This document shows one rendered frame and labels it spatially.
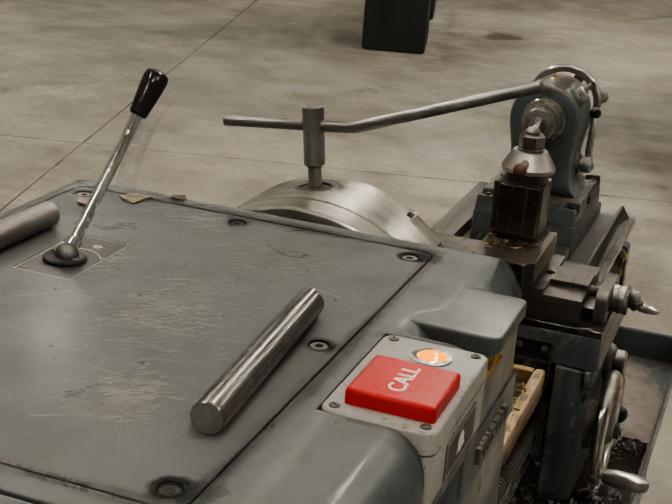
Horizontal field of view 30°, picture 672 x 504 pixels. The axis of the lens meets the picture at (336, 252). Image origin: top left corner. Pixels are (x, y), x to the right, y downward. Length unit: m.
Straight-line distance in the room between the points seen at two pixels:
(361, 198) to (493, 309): 0.34
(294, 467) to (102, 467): 0.11
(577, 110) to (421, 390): 1.61
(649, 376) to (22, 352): 1.97
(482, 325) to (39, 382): 0.33
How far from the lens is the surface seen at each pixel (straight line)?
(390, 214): 1.27
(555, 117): 2.35
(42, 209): 1.07
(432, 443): 0.77
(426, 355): 0.86
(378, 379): 0.80
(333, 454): 0.74
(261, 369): 0.79
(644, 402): 2.56
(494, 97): 1.21
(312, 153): 1.27
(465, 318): 0.94
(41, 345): 0.86
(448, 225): 2.40
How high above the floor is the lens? 1.61
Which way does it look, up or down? 20 degrees down
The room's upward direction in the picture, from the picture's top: 4 degrees clockwise
